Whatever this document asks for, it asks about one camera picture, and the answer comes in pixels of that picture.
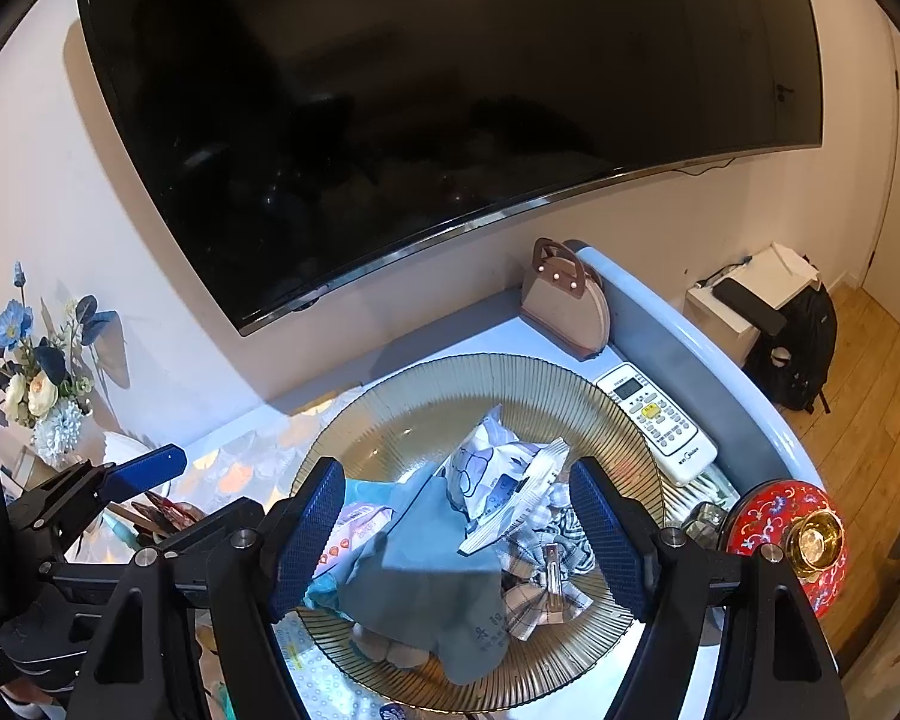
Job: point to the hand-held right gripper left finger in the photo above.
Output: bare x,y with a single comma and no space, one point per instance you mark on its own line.
307,532

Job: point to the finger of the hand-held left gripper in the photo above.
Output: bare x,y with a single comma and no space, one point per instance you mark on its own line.
150,465
195,525

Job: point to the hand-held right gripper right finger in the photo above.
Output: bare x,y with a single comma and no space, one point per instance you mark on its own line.
607,532

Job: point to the lilac wipes pack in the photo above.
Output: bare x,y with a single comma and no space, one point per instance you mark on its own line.
356,536

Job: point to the light plaid hair bow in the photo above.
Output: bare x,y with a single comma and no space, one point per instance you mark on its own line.
547,585

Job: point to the blue-grey cloth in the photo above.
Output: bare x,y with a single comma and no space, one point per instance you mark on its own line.
420,570

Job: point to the white printed wipes pack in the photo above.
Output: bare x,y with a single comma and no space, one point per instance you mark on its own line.
495,465

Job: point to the ribbed amber glass plate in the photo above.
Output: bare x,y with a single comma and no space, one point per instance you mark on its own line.
420,405

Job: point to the small glass jar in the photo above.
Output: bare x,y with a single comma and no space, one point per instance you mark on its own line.
703,521

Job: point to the white remote control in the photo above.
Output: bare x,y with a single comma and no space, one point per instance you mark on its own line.
656,420

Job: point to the blue artificial flowers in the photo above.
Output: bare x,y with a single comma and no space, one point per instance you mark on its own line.
41,382

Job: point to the red enamel jar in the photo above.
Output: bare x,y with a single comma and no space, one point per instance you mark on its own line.
765,525

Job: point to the wooden handbag-shaped holder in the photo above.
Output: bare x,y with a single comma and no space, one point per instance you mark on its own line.
566,307

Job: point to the white cabinet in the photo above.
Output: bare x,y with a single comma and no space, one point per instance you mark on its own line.
727,322

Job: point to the black backpack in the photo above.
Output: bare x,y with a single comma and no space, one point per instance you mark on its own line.
802,352

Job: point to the black television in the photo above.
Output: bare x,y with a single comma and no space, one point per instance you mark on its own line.
450,105

